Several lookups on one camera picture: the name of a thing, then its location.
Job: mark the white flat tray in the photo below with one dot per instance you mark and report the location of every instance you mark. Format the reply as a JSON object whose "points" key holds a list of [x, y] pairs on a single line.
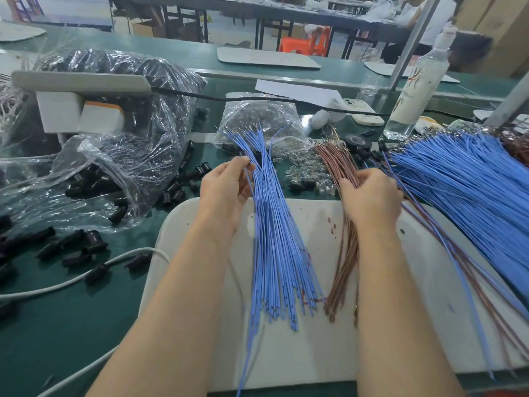
{"points": [[20, 31], [269, 58], [380, 72]]}

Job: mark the white orange charger adapter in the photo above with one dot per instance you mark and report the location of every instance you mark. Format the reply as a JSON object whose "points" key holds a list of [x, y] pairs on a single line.
{"points": [[101, 117]]}

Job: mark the cardboard boxes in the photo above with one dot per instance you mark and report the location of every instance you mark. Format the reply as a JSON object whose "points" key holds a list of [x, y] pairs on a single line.
{"points": [[494, 24]]}

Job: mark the white spray bottle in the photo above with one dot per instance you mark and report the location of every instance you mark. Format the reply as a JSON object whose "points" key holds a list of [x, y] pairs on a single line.
{"points": [[420, 86]]}

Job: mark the pile of black plastic caps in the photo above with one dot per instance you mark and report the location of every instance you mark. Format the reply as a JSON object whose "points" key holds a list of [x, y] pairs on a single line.
{"points": [[66, 244]]}

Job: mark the white paper stack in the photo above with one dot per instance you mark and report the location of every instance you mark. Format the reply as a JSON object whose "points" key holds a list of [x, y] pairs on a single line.
{"points": [[483, 115]]}

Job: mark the white computer mouse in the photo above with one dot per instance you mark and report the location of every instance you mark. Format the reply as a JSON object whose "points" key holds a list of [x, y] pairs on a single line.
{"points": [[319, 120]]}

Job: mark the white flat device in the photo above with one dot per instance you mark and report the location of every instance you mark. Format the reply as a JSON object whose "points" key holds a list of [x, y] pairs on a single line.
{"points": [[358, 111]]}

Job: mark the person's left hand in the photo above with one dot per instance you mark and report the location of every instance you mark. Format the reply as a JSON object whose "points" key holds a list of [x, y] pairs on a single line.
{"points": [[223, 194]]}

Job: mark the white work board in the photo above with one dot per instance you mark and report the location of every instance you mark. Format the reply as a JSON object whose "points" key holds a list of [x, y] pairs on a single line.
{"points": [[413, 343]]}

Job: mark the orange plastic stool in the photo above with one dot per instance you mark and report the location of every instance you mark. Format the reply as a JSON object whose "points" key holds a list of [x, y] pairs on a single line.
{"points": [[306, 41]]}

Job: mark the person's right forearm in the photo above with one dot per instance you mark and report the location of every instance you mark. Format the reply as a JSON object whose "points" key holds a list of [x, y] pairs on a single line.
{"points": [[405, 326]]}

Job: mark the small clear plastic bag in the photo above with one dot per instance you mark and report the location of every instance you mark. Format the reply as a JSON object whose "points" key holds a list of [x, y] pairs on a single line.
{"points": [[260, 118]]}

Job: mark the white paper sheet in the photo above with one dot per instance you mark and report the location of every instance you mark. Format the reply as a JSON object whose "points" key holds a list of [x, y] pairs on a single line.
{"points": [[296, 91]]}

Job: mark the person's left forearm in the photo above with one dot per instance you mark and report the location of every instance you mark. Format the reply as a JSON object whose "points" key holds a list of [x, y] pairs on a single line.
{"points": [[165, 326]]}

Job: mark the blue table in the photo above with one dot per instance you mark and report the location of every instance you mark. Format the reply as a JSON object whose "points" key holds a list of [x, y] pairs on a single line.
{"points": [[66, 9]]}

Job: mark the black tape roll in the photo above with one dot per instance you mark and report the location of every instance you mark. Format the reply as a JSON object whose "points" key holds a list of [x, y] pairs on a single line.
{"points": [[357, 143]]}

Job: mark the long black-frame table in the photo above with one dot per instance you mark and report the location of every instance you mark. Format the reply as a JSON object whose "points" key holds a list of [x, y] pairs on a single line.
{"points": [[256, 9]]}

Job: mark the white power strip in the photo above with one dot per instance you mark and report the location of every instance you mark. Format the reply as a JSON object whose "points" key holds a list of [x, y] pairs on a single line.
{"points": [[81, 82]]}

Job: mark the slanted metal frame post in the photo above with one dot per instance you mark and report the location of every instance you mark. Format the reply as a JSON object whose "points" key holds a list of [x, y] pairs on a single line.
{"points": [[416, 38]]}

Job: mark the short metal frame post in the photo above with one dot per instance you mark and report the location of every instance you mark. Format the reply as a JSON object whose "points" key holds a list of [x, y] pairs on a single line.
{"points": [[506, 103]]}

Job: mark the person's right hand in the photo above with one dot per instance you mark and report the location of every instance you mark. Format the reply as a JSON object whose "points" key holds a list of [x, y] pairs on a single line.
{"points": [[372, 201]]}

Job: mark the large clear plastic bag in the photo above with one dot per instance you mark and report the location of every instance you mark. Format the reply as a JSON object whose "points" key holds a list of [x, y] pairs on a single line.
{"points": [[157, 124]]}

